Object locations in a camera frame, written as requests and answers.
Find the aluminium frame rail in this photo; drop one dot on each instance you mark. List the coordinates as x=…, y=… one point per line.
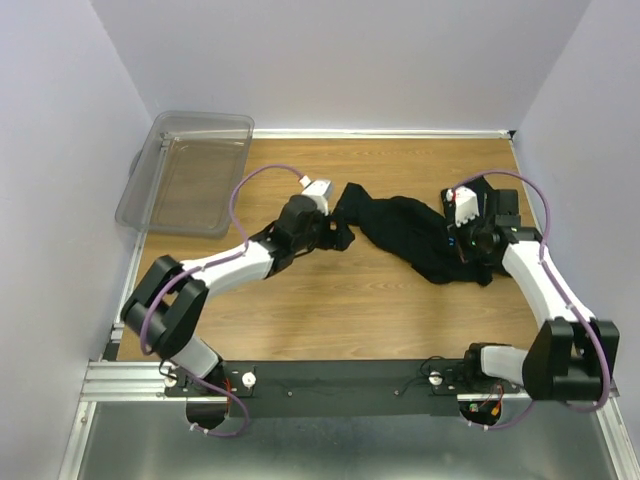
x=107, y=380

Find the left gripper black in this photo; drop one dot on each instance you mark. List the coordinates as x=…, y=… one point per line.
x=338, y=239

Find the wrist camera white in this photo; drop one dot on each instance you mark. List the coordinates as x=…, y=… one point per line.
x=319, y=191
x=461, y=206

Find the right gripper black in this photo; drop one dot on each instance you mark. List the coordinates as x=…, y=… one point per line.
x=465, y=253

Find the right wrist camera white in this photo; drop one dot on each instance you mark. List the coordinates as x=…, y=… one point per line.
x=461, y=206

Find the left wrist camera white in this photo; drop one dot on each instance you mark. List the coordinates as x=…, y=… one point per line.
x=319, y=191

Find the black t shirt blue logo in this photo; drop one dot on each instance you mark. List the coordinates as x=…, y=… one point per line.
x=412, y=231

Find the clear plastic bin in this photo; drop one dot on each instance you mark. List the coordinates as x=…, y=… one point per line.
x=181, y=181

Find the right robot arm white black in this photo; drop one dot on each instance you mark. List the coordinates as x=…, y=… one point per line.
x=573, y=354

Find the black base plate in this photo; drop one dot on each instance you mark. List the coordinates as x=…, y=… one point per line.
x=278, y=389

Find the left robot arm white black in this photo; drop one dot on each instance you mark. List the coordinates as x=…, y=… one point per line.
x=165, y=307

